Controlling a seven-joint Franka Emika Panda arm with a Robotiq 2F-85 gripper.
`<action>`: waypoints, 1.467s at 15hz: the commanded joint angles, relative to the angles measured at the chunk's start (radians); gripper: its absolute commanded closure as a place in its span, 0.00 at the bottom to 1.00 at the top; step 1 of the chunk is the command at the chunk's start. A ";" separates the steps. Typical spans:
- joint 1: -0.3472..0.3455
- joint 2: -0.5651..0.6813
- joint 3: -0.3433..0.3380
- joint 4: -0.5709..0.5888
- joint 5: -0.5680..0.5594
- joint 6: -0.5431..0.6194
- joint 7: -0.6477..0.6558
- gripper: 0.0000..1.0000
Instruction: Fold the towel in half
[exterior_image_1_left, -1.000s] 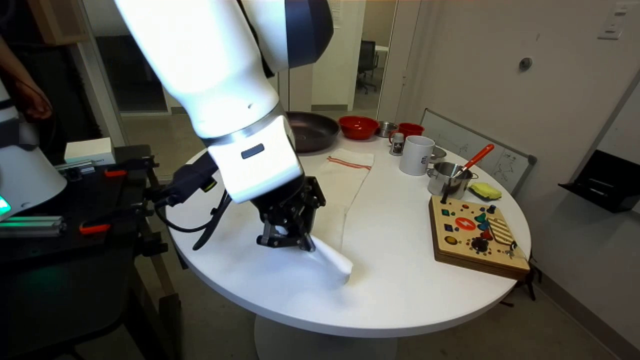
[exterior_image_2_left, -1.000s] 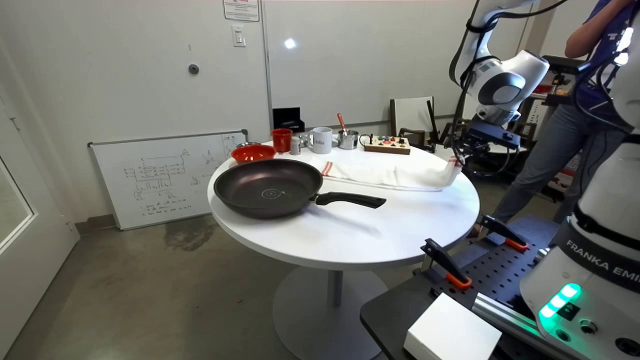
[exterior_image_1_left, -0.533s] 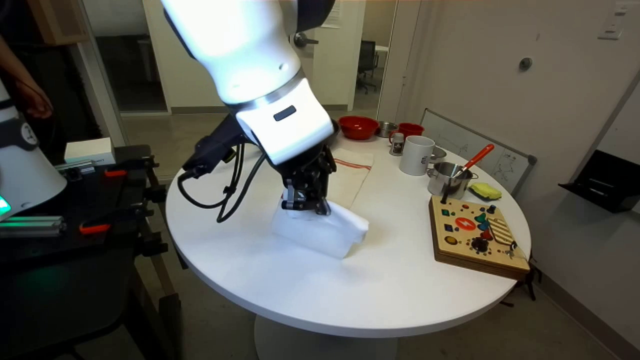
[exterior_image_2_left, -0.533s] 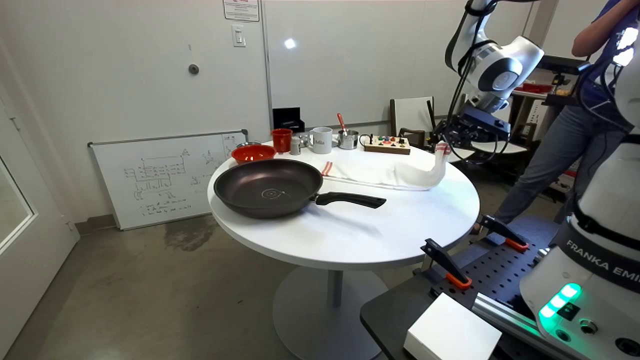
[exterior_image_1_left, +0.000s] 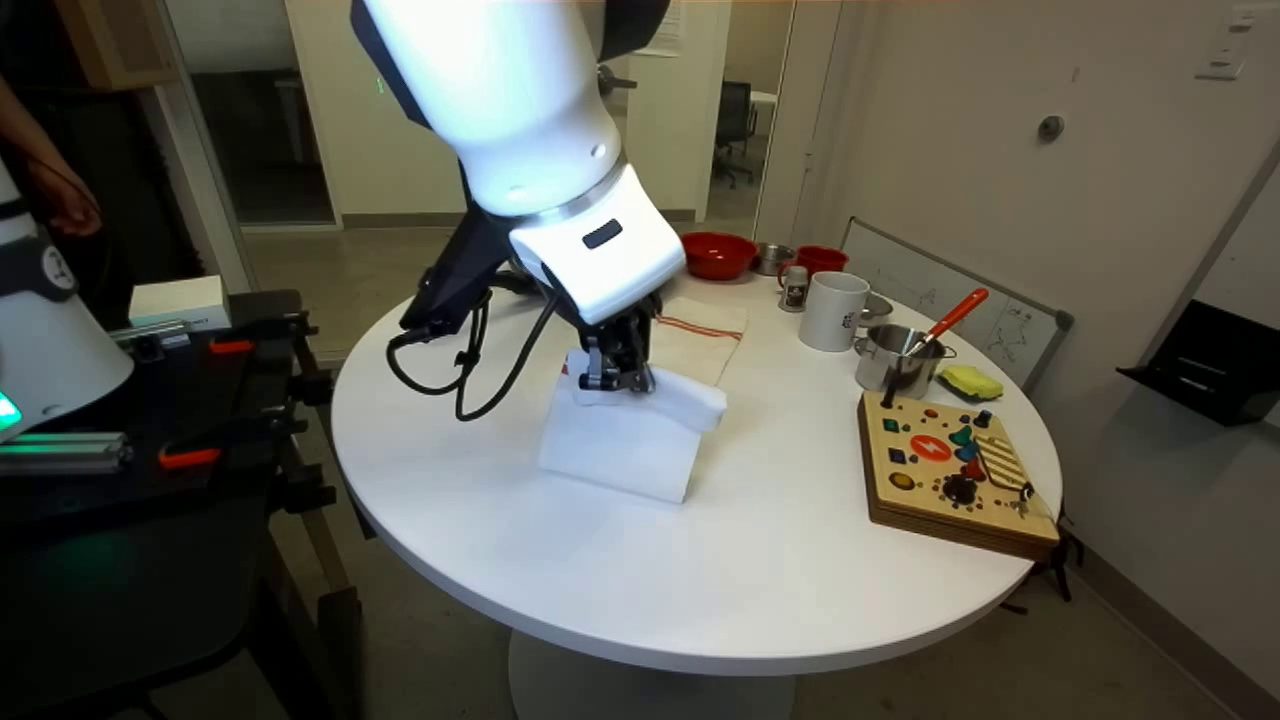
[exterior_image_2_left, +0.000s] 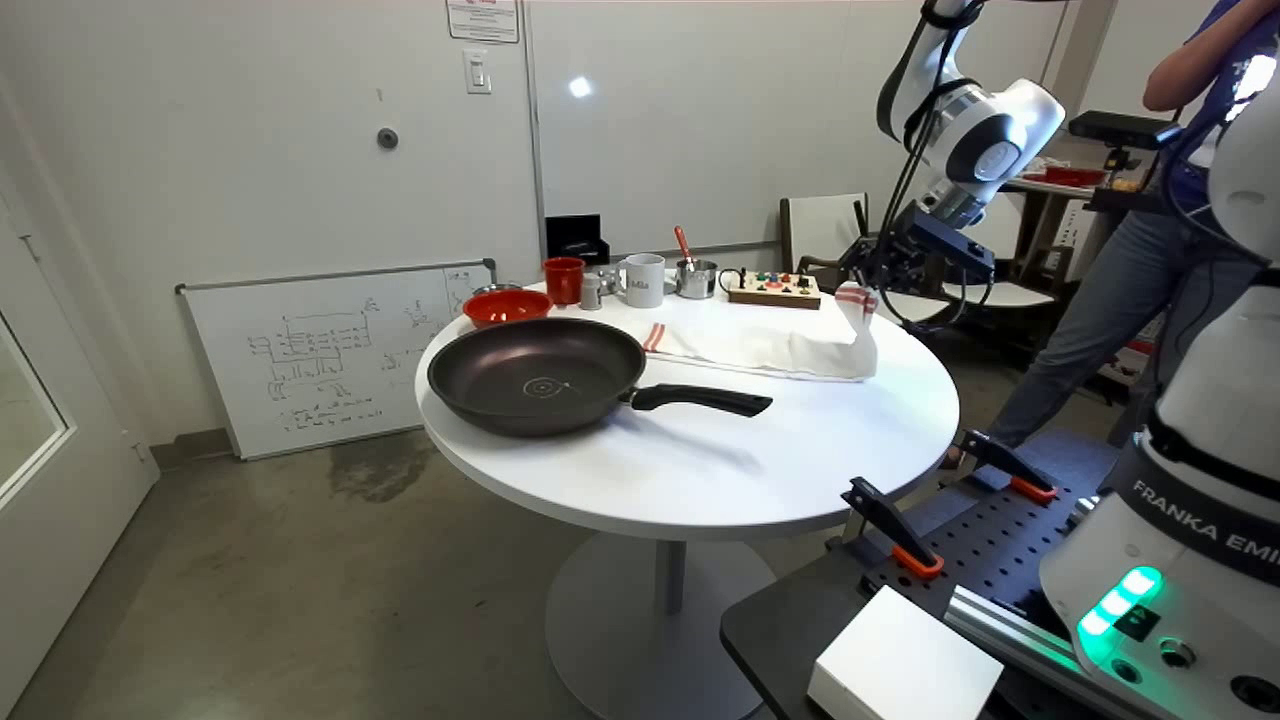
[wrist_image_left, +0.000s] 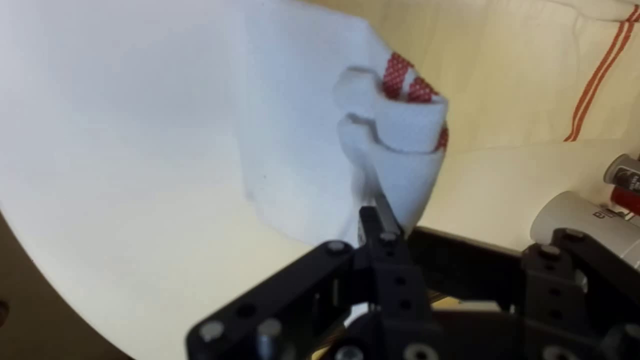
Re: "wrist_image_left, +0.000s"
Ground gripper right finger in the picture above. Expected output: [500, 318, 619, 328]
[408, 226, 640, 360]

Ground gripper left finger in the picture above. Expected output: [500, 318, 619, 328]
[185, 194, 432, 360]

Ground white towel with red stripes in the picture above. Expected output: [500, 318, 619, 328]
[0, 0, 640, 360]

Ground red can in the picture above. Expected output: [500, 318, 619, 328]
[610, 185, 640, 217]

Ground grey cylinder with black label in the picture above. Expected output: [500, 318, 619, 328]
[603, 153, 640, 195]

